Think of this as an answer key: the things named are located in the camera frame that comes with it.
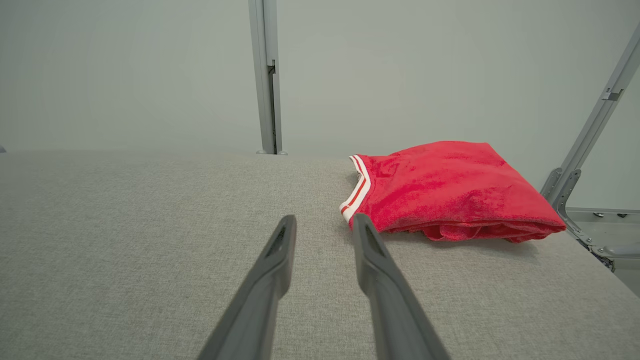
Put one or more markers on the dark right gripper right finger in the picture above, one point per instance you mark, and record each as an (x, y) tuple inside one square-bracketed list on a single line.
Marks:
[(395, 315)]

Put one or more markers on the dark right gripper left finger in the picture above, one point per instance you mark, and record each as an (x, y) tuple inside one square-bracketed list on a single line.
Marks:
[(255, 315)]

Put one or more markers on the red shorts white striped band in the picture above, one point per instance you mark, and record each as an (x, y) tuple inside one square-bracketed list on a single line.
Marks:
[(450, 190)]

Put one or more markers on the grey metal floor rail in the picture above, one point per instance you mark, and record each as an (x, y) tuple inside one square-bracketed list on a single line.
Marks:
[(615, 232)]

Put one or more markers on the grey metal partition post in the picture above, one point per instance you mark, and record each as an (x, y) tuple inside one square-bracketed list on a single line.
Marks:
[(262, 75)]

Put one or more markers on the grey diagonal metal bracket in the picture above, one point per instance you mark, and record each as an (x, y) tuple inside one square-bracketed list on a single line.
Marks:
[(590, 130)]

